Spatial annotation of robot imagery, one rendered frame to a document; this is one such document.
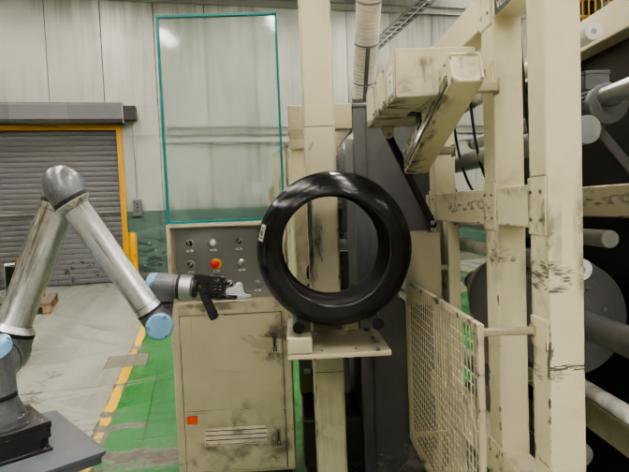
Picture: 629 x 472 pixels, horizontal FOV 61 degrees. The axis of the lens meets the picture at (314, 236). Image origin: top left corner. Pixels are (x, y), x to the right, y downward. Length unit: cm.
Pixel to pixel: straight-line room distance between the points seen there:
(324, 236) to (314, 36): 82
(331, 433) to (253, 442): 46
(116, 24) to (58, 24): 106
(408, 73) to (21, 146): 1041
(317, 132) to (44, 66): 990
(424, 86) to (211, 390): 168
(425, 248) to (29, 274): 146
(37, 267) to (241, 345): 99
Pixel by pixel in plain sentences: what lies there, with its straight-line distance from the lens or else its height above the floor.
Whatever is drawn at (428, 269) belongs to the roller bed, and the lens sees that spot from 223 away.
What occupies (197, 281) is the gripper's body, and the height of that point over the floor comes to 107.
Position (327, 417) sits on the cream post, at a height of 43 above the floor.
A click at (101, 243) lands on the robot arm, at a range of 184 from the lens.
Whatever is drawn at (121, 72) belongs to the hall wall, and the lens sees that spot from 1159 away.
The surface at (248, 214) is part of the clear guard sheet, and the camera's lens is 249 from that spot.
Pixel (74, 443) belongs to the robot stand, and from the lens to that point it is 197.
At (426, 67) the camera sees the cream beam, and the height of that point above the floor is 172.
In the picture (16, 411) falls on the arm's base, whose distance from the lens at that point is 194.
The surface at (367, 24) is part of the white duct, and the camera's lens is 269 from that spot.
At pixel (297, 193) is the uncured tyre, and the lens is 184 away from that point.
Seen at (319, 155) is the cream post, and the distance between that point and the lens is 223.
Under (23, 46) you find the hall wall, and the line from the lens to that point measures 1201.
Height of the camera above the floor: 132
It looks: 3 degrees down
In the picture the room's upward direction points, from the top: 2 degrees counter-clockwise
